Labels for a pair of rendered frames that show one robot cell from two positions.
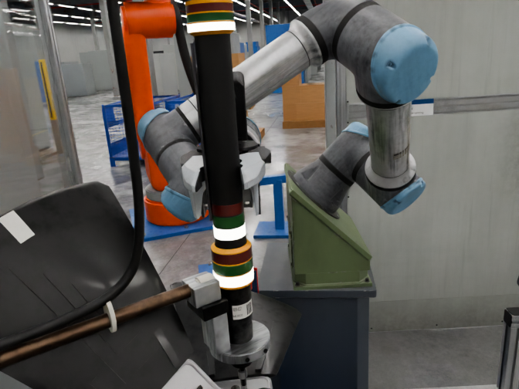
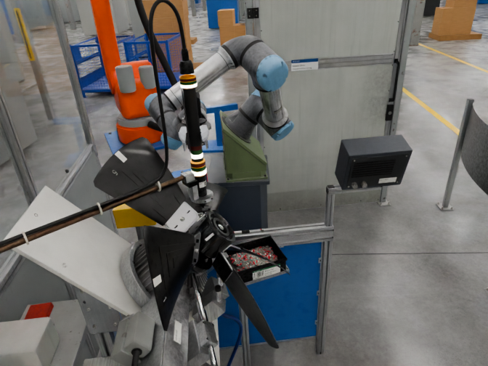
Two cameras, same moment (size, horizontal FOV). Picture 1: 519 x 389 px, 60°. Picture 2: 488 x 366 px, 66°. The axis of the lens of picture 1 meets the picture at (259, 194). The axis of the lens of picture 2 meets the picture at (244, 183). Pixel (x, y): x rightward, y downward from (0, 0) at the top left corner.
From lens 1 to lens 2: 61 cm
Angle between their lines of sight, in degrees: 12
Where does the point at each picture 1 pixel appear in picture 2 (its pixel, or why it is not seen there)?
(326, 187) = (242, 126)
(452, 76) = (330, 43)
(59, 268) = (137, 171)
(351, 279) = (256, 176)
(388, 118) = (268, 95)
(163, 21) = not seen: outside the picture
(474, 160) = (344, 99)
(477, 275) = not seen: hidden behind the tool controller
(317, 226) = (237, 148)
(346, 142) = (253, 101)
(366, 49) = (254, 66)
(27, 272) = (127, 172)
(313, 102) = not seen: hidden behind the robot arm
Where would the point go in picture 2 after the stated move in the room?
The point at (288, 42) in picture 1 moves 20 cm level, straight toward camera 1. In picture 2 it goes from (218, 59) to (217, 71)
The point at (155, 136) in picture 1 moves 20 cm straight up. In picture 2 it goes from (155, 109) to (145, 49)
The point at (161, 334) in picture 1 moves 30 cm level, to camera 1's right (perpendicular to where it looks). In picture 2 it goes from (174, 192) to (277, 181)
